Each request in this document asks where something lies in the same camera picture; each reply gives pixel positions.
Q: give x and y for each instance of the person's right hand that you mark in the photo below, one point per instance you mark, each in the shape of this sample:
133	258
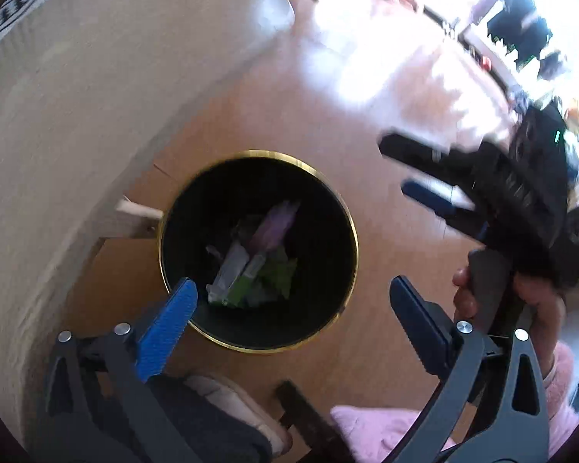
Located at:
543	318

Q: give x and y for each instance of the pink fluffy cloth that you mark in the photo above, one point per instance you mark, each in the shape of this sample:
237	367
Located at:
381	427

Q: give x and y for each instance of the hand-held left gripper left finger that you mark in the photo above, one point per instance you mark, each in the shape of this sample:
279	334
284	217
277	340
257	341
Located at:
169	323

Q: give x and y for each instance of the dark wooden bar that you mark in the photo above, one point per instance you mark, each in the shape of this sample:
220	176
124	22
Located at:
309	419

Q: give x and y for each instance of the light green snack wrapper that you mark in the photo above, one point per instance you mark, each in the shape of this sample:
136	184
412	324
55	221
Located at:
280	272

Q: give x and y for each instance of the beige slipper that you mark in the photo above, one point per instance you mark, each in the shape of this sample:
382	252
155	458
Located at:
241	405

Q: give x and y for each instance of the black trash bin gold rim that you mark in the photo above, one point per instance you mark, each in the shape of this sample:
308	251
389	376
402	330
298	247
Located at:
318	251

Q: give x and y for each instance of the person's dark trouser leg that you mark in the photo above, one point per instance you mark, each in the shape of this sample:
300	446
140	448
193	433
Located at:
202	424

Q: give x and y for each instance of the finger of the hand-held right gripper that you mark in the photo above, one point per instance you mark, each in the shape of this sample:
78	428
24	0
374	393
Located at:
424	156
439	202

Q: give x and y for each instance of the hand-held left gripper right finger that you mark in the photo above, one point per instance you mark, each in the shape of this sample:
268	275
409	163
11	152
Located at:
417	323

